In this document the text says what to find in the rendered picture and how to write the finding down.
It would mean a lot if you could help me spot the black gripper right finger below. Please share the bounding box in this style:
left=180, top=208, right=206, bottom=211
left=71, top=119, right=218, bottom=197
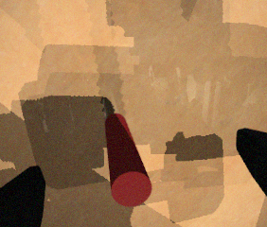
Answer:
left=236, top=129, right=267, bottom=197

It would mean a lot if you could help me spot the dark red cylinder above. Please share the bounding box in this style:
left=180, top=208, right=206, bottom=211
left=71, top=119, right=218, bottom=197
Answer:
left=104, top=113, right=151, bottom=207

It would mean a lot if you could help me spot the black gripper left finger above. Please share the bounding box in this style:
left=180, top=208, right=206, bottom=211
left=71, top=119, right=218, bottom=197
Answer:
left=0, top=166, right=46, bottom=227

